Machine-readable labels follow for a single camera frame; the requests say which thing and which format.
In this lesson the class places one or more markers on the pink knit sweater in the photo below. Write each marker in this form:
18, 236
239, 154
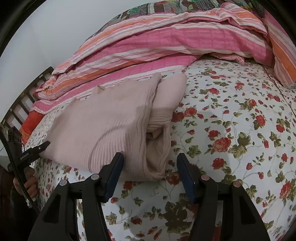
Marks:
133, 118

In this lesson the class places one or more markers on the red pillow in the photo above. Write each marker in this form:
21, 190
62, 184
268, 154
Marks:
31, 122

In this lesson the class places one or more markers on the pink striped quilt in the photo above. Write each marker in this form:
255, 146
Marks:
138, 46

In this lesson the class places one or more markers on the multicolour patterned blanket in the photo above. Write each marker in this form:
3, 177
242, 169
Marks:
181, 6

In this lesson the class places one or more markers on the dark wooden headboard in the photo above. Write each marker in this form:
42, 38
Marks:
20, 109

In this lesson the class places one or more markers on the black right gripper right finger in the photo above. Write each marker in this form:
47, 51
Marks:
225, 211

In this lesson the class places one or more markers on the person's left hand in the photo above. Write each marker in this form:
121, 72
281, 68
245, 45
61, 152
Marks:
31, 184

